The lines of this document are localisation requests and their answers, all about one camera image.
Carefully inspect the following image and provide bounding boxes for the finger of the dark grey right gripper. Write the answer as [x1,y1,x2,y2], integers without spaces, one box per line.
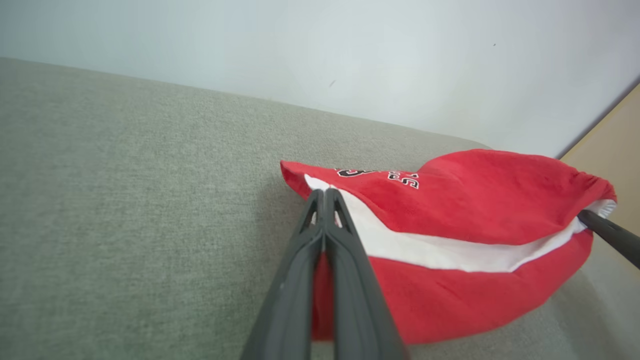
[577,209,640,271]

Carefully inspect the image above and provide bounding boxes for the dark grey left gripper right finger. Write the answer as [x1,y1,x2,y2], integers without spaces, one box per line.
[323,187,409,360]

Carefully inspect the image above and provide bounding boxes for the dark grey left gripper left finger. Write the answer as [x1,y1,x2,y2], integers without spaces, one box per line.
[240,189,326,360]

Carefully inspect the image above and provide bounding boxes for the red white-striped basketball shorts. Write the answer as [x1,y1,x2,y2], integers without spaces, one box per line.
[279,148,618,346]

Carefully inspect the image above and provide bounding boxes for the grey fabric sofa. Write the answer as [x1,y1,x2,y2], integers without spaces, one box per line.
[0,56,640,360]

